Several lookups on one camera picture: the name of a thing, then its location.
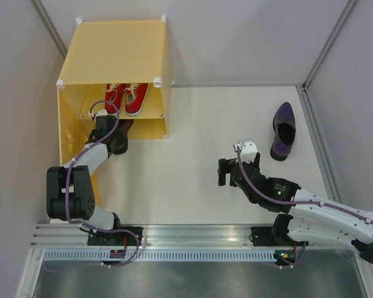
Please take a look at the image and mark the purple leather loafer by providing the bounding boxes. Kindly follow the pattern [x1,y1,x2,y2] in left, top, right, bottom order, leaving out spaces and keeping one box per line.
[270,102,296,161]
[112,120,134,155]

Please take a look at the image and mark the red canvas sneaker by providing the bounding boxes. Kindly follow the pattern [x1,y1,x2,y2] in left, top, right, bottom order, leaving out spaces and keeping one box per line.
[103,83,127,114]
[125,83,149,116]

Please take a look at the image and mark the yellow plastic shoe cabinet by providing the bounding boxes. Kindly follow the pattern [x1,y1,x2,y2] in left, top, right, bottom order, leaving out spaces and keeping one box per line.
[56,17,172,163]

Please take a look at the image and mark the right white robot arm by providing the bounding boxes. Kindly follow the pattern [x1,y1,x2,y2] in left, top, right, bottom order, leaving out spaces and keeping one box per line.
[217,154,373,264]

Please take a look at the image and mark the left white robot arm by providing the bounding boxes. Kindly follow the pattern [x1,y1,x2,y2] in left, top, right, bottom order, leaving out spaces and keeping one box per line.
[47,115,142,248]

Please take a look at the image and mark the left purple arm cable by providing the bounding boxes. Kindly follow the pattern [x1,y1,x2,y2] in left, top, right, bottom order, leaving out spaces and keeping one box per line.
[65,101,140,268]

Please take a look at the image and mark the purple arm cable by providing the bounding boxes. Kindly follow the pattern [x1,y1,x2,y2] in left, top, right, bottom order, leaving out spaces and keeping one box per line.
[65,101,140,268]
[235,145,373,232]

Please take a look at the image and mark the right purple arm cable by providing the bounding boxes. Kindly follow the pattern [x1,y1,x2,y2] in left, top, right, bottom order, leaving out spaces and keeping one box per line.
[235,145,373,232]

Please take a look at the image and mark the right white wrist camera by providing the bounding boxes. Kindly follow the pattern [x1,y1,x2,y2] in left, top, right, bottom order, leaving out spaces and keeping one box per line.
[233,139,258,163]

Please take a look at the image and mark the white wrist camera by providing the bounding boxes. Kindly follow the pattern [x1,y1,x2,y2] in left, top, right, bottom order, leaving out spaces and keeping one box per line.
[89,109,115,122]
[233,139,258,163]

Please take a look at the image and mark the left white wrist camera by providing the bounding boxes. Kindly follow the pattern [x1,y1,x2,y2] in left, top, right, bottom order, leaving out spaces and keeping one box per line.
[89,109,115,122]

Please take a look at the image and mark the aluminium frame post right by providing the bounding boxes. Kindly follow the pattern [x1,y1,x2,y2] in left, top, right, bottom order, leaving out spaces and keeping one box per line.
[296,0,359,203]

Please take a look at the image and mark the aluminium frame post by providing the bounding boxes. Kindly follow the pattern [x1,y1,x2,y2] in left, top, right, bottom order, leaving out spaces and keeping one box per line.
[29,0,67,59]
[296,0,359,203]

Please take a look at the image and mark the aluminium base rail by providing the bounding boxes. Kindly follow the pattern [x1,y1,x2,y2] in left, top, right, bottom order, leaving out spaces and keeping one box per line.
[30,223,263,249]

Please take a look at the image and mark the white slotted cable duct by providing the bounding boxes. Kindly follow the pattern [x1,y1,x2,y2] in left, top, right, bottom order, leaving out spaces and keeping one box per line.
[101,250,294,263]

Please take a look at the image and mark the aluminium frame post left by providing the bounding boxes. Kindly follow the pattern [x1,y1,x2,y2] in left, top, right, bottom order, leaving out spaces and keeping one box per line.
[29,0,67,59]

